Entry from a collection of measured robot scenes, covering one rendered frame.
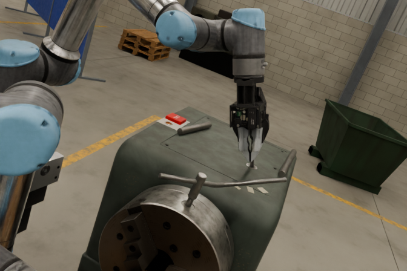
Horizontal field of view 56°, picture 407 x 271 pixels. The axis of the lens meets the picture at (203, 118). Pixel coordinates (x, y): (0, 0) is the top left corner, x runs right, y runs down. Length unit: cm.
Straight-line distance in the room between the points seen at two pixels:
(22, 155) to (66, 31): 61
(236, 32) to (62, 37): 55
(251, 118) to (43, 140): 45
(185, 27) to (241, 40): 15
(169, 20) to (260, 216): 53
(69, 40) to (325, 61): 977
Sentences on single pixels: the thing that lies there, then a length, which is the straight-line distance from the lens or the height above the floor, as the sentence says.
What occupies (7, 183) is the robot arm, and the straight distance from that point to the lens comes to 88.
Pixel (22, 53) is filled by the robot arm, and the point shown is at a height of 138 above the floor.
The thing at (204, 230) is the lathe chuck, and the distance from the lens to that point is 89.
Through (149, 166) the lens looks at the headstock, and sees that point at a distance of 106.
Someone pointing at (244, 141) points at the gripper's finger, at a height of 140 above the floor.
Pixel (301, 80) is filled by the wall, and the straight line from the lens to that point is 1077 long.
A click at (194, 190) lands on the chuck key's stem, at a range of 88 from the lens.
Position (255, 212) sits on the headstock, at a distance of 102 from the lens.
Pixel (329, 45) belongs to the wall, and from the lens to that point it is 1071.
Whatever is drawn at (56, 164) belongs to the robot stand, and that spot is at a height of 110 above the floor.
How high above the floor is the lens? 169
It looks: 17 degrees down
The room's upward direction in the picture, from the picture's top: 20 degrees clockwise
